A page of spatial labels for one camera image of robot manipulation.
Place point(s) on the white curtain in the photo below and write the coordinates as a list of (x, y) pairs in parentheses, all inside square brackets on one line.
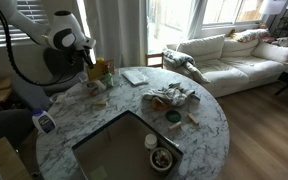
[(117, 30)]

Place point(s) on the white wooden block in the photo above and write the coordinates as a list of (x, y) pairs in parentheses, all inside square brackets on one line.
[(60, 99)]

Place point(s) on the yellow jar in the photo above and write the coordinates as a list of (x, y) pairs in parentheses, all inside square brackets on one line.
[(100, 60)]

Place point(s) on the window frame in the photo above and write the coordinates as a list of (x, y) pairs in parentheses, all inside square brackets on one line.
[(234, 22)]

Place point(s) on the white sofa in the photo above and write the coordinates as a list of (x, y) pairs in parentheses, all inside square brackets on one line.
[(237, 71)]

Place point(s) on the white bottle blue label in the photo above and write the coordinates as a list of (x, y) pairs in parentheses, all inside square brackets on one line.
[(43, 122)]

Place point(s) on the wooden chair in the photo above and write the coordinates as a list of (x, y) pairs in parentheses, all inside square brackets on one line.
[(154, 55)]

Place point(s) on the black office chair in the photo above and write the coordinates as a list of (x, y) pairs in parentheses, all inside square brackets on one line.
[(57, 63)]

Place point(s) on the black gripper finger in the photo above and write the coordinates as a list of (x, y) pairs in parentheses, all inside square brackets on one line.
[(90, 58), (86, 60)]

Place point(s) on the brown cardboard box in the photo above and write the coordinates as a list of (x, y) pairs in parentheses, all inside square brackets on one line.
[(7, 160)]

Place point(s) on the white bowl with food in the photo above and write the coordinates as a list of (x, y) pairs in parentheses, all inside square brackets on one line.
[(161, 159)]

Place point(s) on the light wooden block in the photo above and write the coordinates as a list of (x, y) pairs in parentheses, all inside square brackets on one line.
[(100, 103), (175, 125), (193, 118)]

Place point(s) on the orange object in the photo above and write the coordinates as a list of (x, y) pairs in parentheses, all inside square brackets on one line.
[(157, 104)]

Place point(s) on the white jar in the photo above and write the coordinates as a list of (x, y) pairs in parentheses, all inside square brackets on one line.
[(150, 141)]

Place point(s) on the dark grey chair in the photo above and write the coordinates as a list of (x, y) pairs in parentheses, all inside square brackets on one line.
[(7, 126)]

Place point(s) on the white flat pad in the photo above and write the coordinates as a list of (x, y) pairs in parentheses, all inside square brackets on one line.
[(135, 77)]

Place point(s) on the green packet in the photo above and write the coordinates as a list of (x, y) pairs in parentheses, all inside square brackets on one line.
[(108, 81)]

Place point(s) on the white sofa cushion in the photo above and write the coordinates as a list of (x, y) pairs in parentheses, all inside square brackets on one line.
[(202, 47), (239, 47), (275, 52)]

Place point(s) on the black plant stand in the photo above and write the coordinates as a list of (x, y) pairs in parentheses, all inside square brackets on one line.
[(285, 23)]

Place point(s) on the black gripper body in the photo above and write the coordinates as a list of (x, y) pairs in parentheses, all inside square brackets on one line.
[(79, 54)]

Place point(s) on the grey patterned blanket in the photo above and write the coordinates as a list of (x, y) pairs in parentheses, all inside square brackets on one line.
[(179, 57)]

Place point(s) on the white cup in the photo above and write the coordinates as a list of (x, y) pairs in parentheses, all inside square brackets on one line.
[(92, 88)]

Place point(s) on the grey patterned cloth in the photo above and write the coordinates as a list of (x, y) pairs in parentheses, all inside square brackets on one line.
[(172, 95)]

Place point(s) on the white oblong item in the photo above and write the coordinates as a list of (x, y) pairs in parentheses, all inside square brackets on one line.
[(101, 85)]

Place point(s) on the green round lid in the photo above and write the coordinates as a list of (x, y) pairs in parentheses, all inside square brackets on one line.
[(173, 116)]

